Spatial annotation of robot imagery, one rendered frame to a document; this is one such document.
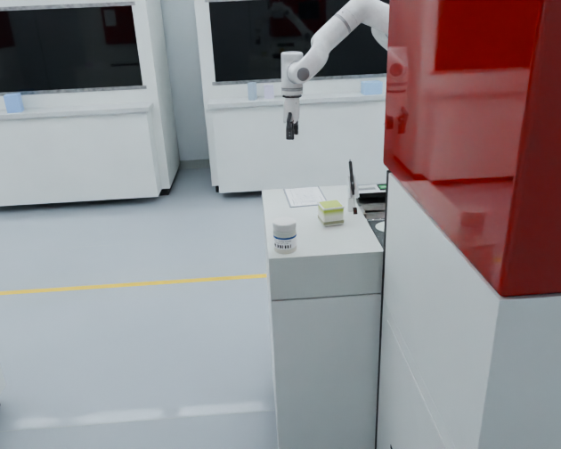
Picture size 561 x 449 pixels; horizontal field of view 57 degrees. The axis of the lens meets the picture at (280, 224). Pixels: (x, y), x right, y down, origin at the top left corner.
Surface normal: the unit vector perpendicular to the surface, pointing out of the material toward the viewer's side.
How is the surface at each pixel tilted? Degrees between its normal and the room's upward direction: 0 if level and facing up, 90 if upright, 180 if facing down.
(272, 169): 90
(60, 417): 0
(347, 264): 90
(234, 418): 0
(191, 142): 90
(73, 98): 90
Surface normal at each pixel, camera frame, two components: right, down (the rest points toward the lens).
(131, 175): 0.07, 0.39
